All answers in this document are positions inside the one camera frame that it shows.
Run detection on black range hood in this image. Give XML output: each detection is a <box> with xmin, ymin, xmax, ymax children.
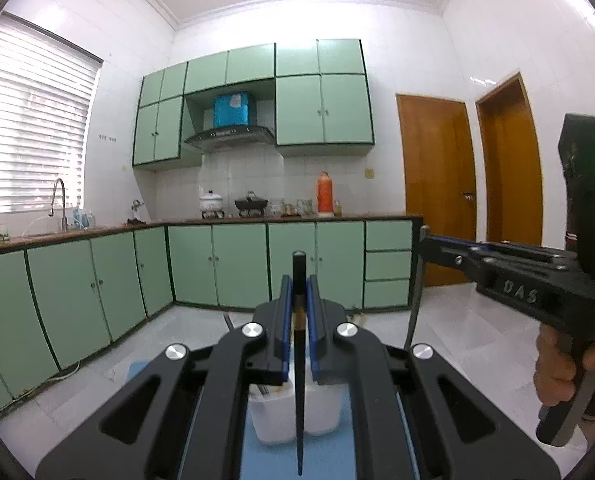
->
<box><xmin>184</xmin><ymin>125</ymin><xmax>275</xmax><ymax>153</ymax></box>

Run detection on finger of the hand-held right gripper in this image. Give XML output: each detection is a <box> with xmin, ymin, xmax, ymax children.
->
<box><xmin>419</xmin><ymin>237</ymin><xmax>485</xmax><ymax>283</ymax></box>
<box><xmin>425</xmin><ymin>234</ymin><xmax>493</xmax><ymax>251</ymax></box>

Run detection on white window blinds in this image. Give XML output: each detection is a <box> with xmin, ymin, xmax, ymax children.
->
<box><xmin>0</xmin><ymin>12</ymin><xmax>103</xmax><ymax>216</ymax></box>

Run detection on green kitchen cabinets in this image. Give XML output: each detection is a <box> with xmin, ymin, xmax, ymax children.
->
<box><xmin>132</xmin><ymin>38</ymin><xmax>375</xmax><ymax>168</ymax></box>
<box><xmin>0</xmin><ymin>215</ymin><xmax>423</xmax><ymax>416</ymax></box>

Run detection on wooden door with handle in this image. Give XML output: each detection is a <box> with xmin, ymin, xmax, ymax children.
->
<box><xmin>396</xmin><ymin>94</ymin><xmax>478</xmax><ymax>288</ymax></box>

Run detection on green lower kitchen cabinets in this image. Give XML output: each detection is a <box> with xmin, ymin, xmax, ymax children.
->
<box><xmin>0</xmin><ymin>215</ymin><xmax>423</xmax><ymax>416</ymax></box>

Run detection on white plastic utensil holder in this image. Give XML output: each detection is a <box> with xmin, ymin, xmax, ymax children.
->
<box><xmin>247</xmin><ymin>370</ymin><xmax>343</xmax><ymax>446</ymax></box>

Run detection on grey chopstick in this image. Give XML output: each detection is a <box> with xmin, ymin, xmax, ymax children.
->
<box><xmin>405</xmin><ymin>225</ymin><xmax>428</xmax><ymax>351</ymax></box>

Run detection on orange thermos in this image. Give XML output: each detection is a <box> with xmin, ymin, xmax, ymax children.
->
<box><xmin>317</xmin><ymin>171</ymin><xmax>334</xmax><ymax>216</ymax></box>

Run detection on white cooking pot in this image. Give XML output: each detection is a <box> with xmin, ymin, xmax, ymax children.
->
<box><xmin>200</xmin><ymin>190</ymin><xmax>224</xmax><ymax>218</ymax></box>

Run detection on blue box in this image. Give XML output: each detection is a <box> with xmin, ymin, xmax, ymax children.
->
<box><xmin>214</xmin><ymin>91</ymin><xmax>253</xmax><ymax>128</ymax></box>

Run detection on green upper kitchen cabinets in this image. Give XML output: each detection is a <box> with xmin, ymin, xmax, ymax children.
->
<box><xmin>132</xmin><ymin>38</ymin><xmax>375</xmax><ymax>168</ymax></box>

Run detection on metal kitchen faucet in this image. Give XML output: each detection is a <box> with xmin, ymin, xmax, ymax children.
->
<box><xmin>50</xmin><ymin>178</ymin><xmax>70</xmax><ymax>233</ymax></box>

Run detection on person's right hand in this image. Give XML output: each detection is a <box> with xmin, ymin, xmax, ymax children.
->
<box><xmin>535</xmin><ymin>322</ymin><xmax>595</xmax><ymax>436</ymax></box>

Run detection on white floor cable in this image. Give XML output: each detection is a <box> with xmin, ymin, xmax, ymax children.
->
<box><xmin>0</xmin><ymin>359</ymin><xmax>83</xmax><ymax>417</ymax></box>

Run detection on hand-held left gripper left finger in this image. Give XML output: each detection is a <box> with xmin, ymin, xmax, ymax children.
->
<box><xmin>36</xmin><ymin>275</ymin><xmax>294</xmax><ymax>480</ymax></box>

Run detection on black wok with lid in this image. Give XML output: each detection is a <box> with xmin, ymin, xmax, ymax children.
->
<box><xmin>234</xmin><ymin>191</ymin><xmax>269</xmax><ymax>217</ymax></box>

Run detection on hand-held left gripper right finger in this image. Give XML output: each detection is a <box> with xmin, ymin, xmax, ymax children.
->
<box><xmin>305</xmin><ymin>276</ymin><xmax>561</xmax><ymax>480</ymax></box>

